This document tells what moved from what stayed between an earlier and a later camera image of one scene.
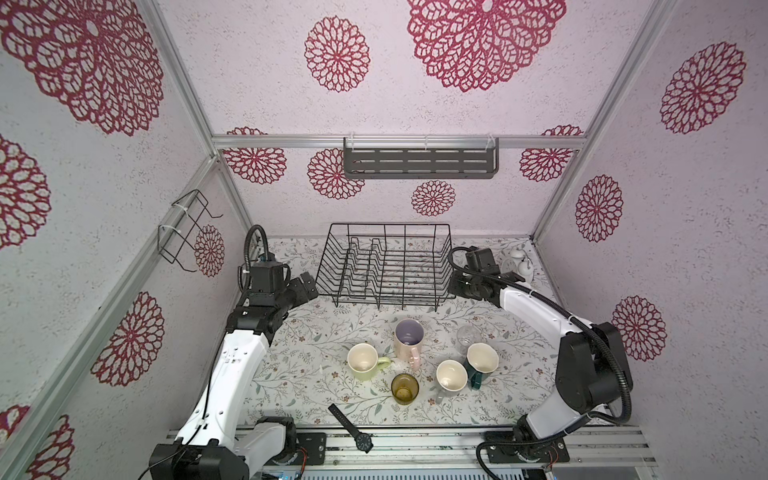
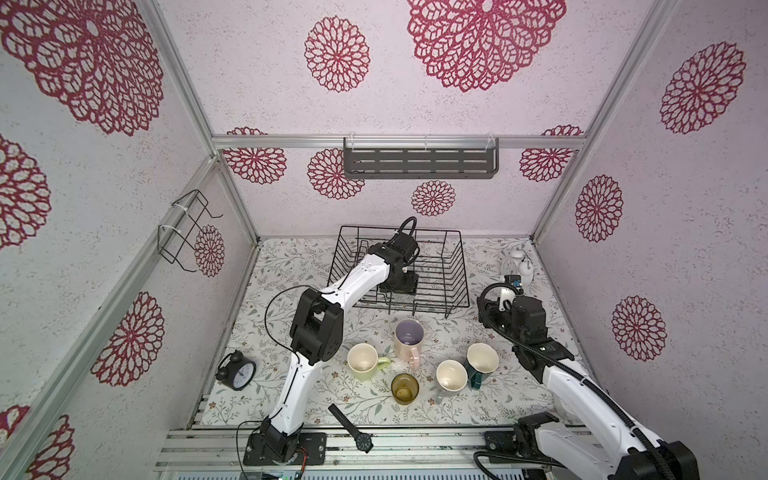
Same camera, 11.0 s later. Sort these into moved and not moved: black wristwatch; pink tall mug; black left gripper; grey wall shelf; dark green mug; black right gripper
Moved: black right gripper; black left gripper
Not moved: grey wall shelf; dark green mug; black wristwatch; pink tall mug
